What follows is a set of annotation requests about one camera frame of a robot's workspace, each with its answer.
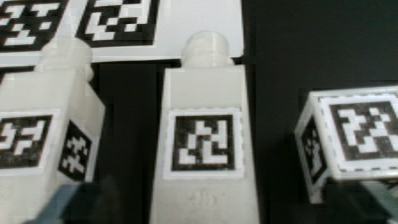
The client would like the white tagged cube leg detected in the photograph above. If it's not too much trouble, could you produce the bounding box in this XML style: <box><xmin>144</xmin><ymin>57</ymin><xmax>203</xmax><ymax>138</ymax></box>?
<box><xmin>293</xmin><ymin>85</ymin><xmax>398</xmax><ymax>204</ymax></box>

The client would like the white chair leg with tags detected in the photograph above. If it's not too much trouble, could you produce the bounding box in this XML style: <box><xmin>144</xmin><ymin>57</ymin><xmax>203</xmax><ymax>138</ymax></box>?
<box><xmin>149</xmin><ymin>31</ymin><xmax>260</xmax><ymax>224</ymax></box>

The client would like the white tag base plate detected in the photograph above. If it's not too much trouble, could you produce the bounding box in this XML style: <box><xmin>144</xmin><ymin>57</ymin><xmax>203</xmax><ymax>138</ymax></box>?
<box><xmin>0</xmin><ymin>0</ymin><xmax>244</xmax><ymax>67</ymax></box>

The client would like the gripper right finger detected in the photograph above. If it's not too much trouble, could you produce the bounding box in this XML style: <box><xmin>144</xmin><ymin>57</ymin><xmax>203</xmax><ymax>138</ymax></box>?
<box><xmin>331</xmin><ymin>180</ymin><xmax>398</xmax><ymax>224</ymax></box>

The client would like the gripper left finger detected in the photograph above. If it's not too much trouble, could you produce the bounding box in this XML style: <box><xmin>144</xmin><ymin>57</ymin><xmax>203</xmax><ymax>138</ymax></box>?
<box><xmin>34</xmin><ymin>183</ymin><xmax>119</xmax><ymax>224</ymax></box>

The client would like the white chair leg centre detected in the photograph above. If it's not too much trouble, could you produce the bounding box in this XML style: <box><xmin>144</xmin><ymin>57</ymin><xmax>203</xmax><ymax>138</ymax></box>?
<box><xmin>0</xmin><ymin>37</ymin><xmax>105</xmax><ymax>224</ymax></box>

